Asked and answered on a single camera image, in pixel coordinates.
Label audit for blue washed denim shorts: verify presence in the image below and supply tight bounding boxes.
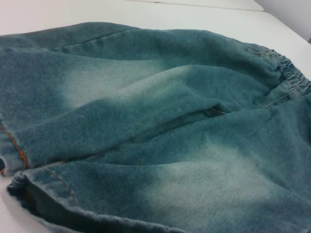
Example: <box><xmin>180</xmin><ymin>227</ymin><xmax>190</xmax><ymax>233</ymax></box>
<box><xmin>0</xmin><ymin>21</ymin><xmax>311</xmax><ymax>233</ymax></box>

